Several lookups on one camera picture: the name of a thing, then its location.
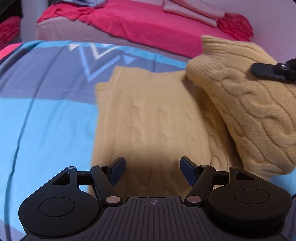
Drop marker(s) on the blue grey patterned bedspread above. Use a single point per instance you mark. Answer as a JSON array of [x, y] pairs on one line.
[[49, 112]]

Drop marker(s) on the grey lilac crumpled cloth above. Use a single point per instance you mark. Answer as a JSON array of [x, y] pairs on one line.
[[90, 3]]

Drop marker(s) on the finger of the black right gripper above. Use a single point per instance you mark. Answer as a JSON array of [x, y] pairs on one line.
[[274, 72]]

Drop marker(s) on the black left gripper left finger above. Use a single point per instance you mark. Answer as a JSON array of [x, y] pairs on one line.
[[103, 179]]

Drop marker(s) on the grey mattress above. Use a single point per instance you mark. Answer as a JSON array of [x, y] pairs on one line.
[[61, 29]]

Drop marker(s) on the pink pillow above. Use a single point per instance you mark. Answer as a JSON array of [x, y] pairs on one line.
[[195, 10]]

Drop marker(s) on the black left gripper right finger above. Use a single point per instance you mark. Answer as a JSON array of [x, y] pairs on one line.
[[202, 180]]

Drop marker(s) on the red bed sheet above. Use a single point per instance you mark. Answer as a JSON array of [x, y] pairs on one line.
[[142, 23]]

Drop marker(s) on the yellow cable knit sweater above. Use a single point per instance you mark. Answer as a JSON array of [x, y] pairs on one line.
[[215, 112]]

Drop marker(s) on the red ruffled fabric pile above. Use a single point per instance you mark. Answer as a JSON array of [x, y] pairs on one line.
[[10, 29]]

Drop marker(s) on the red ruffled cushion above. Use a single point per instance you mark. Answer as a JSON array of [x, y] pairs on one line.
[[236, 26]]

